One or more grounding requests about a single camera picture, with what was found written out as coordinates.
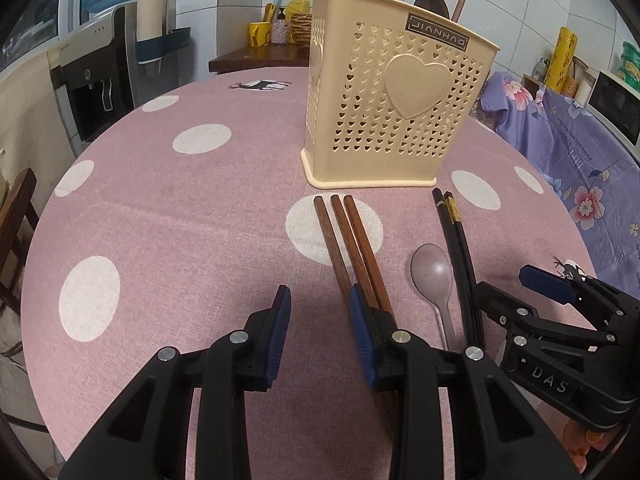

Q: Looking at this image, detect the stainless steel spoon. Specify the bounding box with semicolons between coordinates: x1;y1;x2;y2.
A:
414;0;450;18

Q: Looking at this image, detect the cream plastic utensil holder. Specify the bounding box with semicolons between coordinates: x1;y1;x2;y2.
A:
300;0;499;190

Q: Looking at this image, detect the yellow rolled mat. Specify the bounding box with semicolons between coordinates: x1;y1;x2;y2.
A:
544;27;578;98

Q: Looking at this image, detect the purple floral cloth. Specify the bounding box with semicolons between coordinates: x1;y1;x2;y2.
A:
480;72;639;296

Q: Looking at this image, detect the water dispenser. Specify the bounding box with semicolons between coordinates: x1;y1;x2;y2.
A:
50;0;191;155

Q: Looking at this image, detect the paper cup stack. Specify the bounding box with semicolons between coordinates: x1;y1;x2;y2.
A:
136;0;168;42

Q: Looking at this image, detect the small wooden stool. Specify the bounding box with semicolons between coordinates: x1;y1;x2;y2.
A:
0;168;39;316

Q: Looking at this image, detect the wicker textured sink basin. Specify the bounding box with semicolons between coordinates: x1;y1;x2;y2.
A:
290;13;312;48

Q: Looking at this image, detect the yellow mug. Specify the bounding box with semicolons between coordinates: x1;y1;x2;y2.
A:
248;22;271;48

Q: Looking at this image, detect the pink polka dot tablecloth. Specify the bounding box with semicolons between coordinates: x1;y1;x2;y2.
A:
22;68;594;479

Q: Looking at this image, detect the dark wooden counter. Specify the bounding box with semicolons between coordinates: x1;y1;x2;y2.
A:
208;44;309;74

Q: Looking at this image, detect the sliding glass window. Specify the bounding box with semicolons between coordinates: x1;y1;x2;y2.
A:
1;0;58;70

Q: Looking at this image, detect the person right hand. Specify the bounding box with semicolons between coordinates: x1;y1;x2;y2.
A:
561;419;629;474

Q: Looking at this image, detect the white microwave oven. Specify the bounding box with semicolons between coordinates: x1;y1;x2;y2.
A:
586;70;640;152

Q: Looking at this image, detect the yellow soap dispenser bottle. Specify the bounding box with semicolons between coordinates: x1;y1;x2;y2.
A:
285;0;311;20

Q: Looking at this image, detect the translucent plastic spoon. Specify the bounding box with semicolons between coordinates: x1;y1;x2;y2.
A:
410;244;458;351

